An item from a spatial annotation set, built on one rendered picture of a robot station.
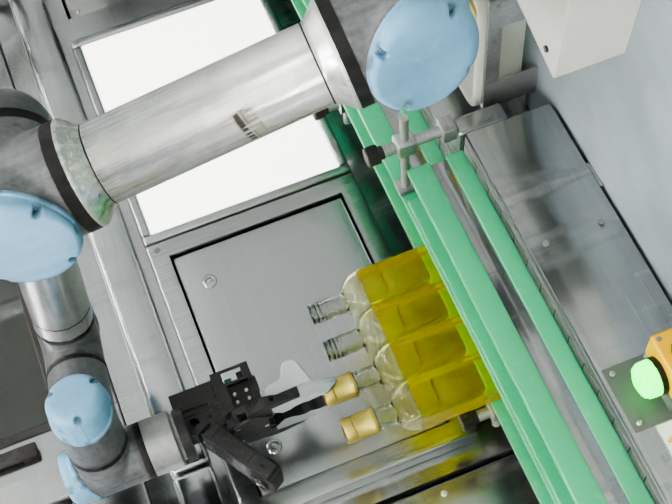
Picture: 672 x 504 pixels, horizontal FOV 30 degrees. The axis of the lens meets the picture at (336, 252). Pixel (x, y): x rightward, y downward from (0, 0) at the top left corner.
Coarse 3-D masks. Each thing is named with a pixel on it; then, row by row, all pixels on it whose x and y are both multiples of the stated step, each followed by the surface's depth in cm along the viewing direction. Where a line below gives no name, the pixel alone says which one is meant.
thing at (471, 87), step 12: (468, 0) 175; (480, 0) 151; (480, 12) 152; (480, 24) 153; (480, 36) 155; (480, 48) 157; (480, 60) 160; (480, 72) 162; (468, 84) 171; (480, 84) 164; (468, 96) 170; (480, 96) 166
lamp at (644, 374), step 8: (648, 360) 141; (656, 360) 140; (632, 368) 141; (640, 368) 140; (648, 368) 140; (656, 368) 139; (632, 376) 141; (640, 376) 140; (648, 376) 139; (656, 376) 139; (664, 376) 139; (640, 384) 140; (648, 384) 139; (656, 384) 139; (664, 384) 139; (640, 392) 141; (648, 392) 140; (656, 392) 140; (664, 392) 140
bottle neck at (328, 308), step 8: (336, 296) 169; (312, 304) 169; (320, 304) 168; (328, 304) 168; (336, 304) 168; (344, 304) 168; (312, 312) 168; (320, 312) 168; (328, 312) 168; (336, 312) 168; (344, 312) 169; (312, 320) 170; (320, 320) 168
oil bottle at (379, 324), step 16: (432, 288) 167; (384, 304) 166; (400, 304) 166; (416, 304) 166; (432, 304) 166; (448, 304) 166; (368, 320) 165; (384, 320) 165; (400, 320) 165; (416, 320) 165; (432, 320) 165; (368, 336) 165; (384, 336) 164; (400, 336) 164; (368, 352) 167
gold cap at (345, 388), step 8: (344, 376) 163; (352, 376) 163; (336, 384) 162; (344, 384) 162; (352, 384) 162; (328, 392) 162; (336, 392) 162; (344, 392) 162; (352, 392) 162; (328, 400) 162; (336, 400) 162; (344, 400) 163
